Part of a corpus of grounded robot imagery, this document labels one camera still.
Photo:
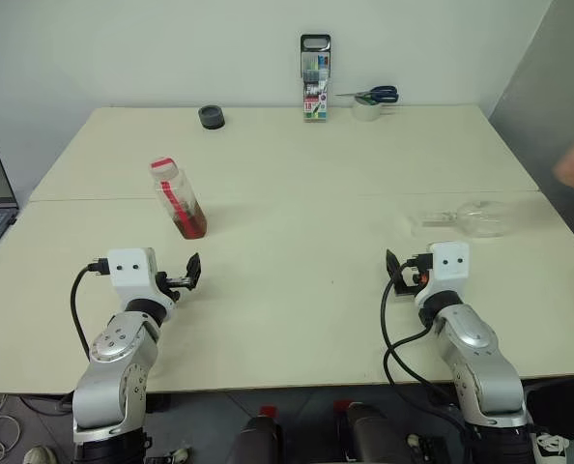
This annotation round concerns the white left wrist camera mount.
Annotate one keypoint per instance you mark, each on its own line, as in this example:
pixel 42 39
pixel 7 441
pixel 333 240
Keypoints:
pixel 130 273

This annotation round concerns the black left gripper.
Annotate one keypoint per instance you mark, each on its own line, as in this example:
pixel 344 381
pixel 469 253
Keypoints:
pixel 163 280

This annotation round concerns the black and white sneaker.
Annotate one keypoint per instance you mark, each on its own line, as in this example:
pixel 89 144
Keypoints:
pixel 550 447

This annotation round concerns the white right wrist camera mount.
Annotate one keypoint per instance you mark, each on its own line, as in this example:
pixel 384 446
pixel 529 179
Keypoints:
pixel 449 263

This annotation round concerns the small red block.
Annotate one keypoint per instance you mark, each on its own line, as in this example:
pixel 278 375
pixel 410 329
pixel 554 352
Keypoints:
pixel 340 406
pixel 268 411

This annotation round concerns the marker pen pack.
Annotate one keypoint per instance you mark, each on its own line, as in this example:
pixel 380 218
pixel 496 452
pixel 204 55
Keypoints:
pixel 316 82

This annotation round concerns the plastic bottle with red liquid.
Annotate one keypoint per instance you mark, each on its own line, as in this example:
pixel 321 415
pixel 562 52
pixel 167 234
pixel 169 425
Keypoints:
pixel 183 208

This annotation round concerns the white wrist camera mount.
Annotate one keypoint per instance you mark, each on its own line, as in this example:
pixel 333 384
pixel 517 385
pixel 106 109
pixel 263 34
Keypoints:
pixel 449 263
pixel 130 273

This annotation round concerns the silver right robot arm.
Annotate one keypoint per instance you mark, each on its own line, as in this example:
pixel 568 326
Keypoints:
pixel 480 357

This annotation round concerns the dark rounded shape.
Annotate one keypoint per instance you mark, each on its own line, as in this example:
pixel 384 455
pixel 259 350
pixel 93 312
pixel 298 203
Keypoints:
pixel 257 442
pixel 376 435

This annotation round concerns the clear wine glass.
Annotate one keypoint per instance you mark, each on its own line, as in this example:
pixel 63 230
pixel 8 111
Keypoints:
pixel 480 220

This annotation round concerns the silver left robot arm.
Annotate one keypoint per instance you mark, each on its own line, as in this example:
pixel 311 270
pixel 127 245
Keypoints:
pixel 118 348

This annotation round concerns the clear tape roll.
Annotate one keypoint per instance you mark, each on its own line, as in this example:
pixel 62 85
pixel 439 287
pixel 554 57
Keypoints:
pixel 366 110

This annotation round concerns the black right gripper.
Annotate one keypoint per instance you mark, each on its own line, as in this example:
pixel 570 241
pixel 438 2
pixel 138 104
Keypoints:
pixel 408 290

